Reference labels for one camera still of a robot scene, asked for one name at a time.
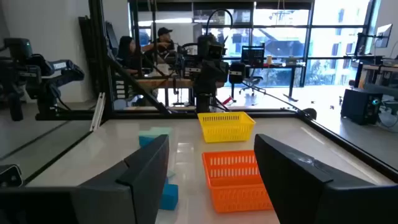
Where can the neighbouring black robot arm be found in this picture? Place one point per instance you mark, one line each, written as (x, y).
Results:
(62, 73)

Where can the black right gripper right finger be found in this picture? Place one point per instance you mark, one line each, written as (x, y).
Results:
(280, 180)

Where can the wooden table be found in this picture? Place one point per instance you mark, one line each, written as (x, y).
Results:
(155, 83)

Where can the long light teal block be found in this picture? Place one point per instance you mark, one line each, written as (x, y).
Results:
(158, 131)

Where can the black monitor on desk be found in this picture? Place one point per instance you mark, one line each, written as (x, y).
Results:
(252, 56)

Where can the black computer tower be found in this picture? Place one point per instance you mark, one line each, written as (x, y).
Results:
(357, 105)

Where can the yellow plastic basket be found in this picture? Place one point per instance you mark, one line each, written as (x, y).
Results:
(224, 130)

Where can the person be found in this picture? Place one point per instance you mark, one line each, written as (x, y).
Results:
(127, 53)
(164, 43)

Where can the black leaning panel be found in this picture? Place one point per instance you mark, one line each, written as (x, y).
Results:
(88, 56)

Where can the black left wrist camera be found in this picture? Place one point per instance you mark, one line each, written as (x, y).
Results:
(211, 46)

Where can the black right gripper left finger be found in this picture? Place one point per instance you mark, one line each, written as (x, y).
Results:
(146, 174)

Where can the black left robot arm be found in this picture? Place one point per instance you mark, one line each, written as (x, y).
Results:
(203, 90)

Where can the desk with equipment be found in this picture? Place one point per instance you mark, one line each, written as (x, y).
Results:
(376, 70)

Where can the monitor on arm mount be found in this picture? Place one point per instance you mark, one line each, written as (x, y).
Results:
(384, 34)

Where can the black table frame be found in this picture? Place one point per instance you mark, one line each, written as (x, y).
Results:
(264, 114)

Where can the white strip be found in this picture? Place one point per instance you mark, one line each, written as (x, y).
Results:
(98, 112)

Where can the white-edged black device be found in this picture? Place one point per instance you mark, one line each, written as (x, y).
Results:
(11, 175)

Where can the black office desk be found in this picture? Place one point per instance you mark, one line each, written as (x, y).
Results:
(280, 66)

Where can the black office chair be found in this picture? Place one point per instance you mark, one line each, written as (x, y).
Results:
(252, 81)

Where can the orange plastic basket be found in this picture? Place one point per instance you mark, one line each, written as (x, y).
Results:
(230, 193)

